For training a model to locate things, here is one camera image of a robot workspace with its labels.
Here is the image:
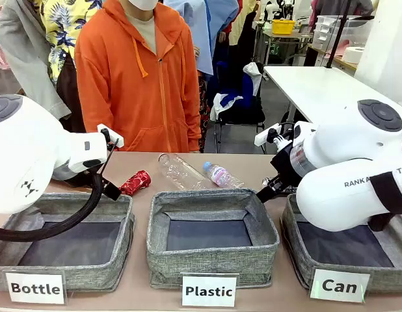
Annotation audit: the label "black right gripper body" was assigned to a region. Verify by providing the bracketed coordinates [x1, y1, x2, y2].
[269, 142, 308, 192]

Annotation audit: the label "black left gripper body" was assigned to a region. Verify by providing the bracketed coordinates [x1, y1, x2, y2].
[88, 175, 122, 201]

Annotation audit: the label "crushed red can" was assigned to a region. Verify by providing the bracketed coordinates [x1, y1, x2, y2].
[118, 170, 152, 196]

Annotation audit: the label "small bottle with pink label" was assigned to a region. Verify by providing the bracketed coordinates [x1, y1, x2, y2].
[202, 161, 245, 189]

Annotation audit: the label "large clear plastic bottle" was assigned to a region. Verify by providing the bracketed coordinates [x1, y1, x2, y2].
[157, 152, 210, 191]

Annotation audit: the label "grey fabric basket labelled Bottle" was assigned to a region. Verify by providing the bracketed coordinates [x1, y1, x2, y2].
[0, 192, 136, 293]

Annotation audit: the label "grey fabric basket labelled Plastic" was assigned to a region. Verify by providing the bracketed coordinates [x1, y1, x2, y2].
[146, 187, 280, 289]

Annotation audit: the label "white Can label card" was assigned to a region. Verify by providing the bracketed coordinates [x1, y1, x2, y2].
[310, 268, 371, 304]

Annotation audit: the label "yellow plastic basket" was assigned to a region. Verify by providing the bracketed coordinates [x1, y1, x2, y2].
[271, 19, 296, 35]

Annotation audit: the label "grey fabric basket labelled Can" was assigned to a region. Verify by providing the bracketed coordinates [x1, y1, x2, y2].
[280, 194, 402, 293]

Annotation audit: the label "black chair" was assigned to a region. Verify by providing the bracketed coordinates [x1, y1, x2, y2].
[215, 61, 267, 153]

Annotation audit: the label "white side table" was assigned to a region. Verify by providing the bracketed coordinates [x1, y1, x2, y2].
[263, 66, 402, 126]

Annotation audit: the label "white and blue cloth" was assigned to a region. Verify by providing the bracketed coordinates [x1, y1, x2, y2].
[209, 92, 244, 122]

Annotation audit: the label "white cloth on chair back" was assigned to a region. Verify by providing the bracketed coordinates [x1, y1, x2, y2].
[242, 62, 269, 86]

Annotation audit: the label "red floral black trousers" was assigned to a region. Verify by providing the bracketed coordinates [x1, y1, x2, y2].
[196, 71, 211, 153]

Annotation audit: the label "person in orange hoodie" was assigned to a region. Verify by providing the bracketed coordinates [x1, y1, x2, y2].
[74, 0, 202, 153]

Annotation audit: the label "white Plastic label card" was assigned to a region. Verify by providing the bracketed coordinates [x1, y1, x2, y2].
[180, 272, 239, 308]

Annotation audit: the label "white Bottle label card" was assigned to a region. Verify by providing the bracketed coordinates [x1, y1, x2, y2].
[2, 269, 68, 306]

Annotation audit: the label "grey metal table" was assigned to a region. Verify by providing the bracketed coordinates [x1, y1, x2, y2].
[259, 29, 314, 66]

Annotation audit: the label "white paper roll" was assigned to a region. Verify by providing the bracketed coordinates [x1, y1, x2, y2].
[342, 46, 366, 65]

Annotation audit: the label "clear plastic drawer unit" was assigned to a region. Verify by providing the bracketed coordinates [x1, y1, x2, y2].
[311, 15, 374, 49]

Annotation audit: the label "black pole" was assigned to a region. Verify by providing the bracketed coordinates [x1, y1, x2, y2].
[325, 0, 351, 69]

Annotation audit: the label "light blue garment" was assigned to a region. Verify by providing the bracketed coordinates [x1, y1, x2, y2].
[163, 0, 239, 75]

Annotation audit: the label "person in grey jacket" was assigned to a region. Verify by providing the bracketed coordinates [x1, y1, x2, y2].
[0, 0, 72, 120]

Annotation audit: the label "yellow floral shirt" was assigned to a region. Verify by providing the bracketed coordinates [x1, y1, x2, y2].
[40, 0, 103, 82]

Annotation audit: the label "white face mask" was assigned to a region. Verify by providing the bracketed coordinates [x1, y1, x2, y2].
[127, 0, 159, 11]

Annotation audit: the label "thin black camera cable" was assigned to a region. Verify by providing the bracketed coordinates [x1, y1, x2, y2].
[98, 138, 120, 185]

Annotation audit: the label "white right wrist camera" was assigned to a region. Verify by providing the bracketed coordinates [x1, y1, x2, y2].
[254, 122, 295, 147]

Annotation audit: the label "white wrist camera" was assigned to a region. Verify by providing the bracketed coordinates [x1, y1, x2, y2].
[96, 123, 125, 149]
[254, 122, 295, 147]

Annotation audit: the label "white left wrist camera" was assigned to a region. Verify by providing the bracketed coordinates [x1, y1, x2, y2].
[96, 123, 125, 149]

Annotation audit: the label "thick black cable hose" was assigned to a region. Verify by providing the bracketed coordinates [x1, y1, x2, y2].
[0, 172, 104, 242]

